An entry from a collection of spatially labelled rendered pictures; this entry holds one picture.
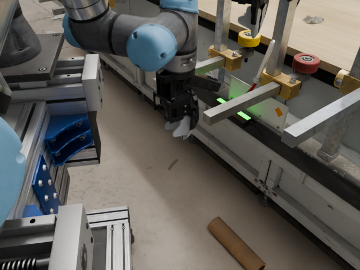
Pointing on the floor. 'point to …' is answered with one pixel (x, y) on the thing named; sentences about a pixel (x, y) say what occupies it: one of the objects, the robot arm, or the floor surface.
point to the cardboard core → (235, 245)
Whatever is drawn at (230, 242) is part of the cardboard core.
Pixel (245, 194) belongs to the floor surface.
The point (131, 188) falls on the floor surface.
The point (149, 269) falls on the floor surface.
